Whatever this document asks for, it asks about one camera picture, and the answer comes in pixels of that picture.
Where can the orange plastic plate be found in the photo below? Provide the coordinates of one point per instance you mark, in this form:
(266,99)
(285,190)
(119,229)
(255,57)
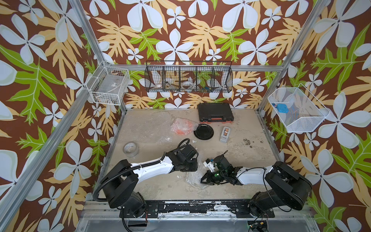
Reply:
(182,127)

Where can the white wire basket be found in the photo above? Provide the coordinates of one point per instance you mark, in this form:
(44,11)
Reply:
(306,111)
(108,84)

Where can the black tool case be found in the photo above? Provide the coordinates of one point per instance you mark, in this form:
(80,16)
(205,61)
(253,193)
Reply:
(215,112)

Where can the clear tape roll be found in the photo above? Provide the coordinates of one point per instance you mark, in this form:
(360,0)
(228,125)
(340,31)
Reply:
(131,149)

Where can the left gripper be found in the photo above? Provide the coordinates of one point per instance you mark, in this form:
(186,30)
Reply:
(194,161)

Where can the grey tape dispenser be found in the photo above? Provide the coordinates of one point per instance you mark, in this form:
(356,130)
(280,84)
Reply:
(225,135)

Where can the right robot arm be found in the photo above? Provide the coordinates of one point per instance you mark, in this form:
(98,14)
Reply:
(284,186)

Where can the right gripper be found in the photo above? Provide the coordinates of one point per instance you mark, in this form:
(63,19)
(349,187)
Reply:
(208,180)

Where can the white wire basket right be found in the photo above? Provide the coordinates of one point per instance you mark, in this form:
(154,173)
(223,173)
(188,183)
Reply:
(306,111)

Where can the black dinner plate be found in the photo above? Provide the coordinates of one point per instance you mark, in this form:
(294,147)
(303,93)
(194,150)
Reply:
(204,132)

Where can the clear bubble wrap sheet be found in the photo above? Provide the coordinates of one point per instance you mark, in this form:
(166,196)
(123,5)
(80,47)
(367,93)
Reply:
(183,126)

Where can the white wire basket left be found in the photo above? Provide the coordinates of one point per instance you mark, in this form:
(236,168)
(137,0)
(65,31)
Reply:
(108,84)

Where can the blue small object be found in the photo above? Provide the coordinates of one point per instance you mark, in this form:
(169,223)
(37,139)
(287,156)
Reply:
(282,108)

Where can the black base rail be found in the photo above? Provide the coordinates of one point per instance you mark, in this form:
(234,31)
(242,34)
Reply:
(156,208)

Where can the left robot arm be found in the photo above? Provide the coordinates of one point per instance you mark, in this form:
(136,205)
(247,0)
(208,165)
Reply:
(117,187)

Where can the black wire basket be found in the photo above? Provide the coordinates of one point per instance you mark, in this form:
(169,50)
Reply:
(188,76)

